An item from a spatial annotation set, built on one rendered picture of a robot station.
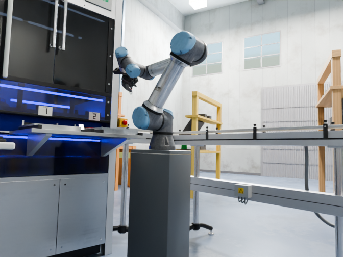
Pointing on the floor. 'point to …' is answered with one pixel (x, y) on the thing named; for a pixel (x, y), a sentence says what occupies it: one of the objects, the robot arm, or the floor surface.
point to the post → (105, 249)
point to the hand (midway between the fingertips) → (129, 88)
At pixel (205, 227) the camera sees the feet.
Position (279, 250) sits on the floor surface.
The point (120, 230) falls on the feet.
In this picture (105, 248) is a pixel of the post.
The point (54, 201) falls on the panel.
